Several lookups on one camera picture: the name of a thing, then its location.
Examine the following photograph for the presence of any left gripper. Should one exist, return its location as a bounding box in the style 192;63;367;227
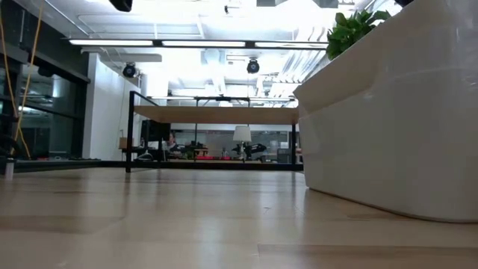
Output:
108;0;134;13

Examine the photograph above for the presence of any long ceiling light strip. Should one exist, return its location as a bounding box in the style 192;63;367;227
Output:
254;41;329;50
68;38;155;47
161;40;247;49

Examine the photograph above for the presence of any potted green plant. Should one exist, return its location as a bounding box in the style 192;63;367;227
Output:
326;9;392;61

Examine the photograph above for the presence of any black monitor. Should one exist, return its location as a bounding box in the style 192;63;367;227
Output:
140;119;171;143

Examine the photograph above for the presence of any person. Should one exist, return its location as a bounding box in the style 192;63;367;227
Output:
165;132;181;152

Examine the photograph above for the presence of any white shade table lamp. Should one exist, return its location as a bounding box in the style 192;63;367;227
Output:
232;125;253;162

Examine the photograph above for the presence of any small white cylinder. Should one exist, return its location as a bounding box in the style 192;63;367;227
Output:
4;158;16;180

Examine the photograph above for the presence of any yellow cable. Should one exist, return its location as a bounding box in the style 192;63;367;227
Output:
0;5;43;160

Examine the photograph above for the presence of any wooden shelf black metal frame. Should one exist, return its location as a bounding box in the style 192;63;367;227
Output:
125;90;302;173

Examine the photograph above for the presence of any black rig frame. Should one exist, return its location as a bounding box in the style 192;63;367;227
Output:
0;158;304;173

